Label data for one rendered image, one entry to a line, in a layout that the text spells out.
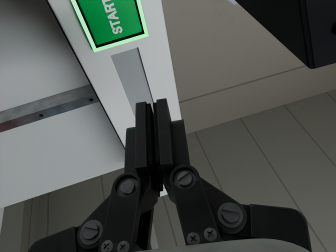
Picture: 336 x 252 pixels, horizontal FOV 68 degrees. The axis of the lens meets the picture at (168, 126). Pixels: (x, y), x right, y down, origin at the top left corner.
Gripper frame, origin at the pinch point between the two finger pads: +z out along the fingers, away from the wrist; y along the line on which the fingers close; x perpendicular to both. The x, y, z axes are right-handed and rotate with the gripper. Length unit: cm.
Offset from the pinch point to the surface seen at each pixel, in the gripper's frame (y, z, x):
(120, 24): -3.0, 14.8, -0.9
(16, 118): -26.1, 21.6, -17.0
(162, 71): -0.2, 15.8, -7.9
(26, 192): -40, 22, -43
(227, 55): 33, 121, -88
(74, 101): -16.5, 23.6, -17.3
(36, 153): -30.9, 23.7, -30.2
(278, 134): 71, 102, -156
